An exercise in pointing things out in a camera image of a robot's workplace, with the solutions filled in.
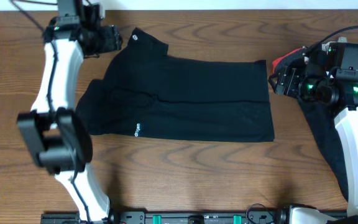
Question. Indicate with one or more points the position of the dark garment with red trim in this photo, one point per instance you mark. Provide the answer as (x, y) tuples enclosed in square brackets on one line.
[(327, 139)]

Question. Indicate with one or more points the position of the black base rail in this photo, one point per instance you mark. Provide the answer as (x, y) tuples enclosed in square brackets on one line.
[(255, 214)]

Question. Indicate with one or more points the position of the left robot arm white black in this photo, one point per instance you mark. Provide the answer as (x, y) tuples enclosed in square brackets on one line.
[(53, 133)]

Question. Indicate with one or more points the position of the black t-shirt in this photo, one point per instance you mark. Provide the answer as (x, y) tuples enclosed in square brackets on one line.
[(148, 93)]

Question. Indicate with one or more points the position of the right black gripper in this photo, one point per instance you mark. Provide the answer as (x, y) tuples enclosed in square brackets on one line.
[(289, 78)]

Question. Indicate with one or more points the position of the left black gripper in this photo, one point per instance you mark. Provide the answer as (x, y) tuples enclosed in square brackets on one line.
[(110, 39)]

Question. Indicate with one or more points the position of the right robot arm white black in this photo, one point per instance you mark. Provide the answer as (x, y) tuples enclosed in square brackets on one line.
[(329, 98)]

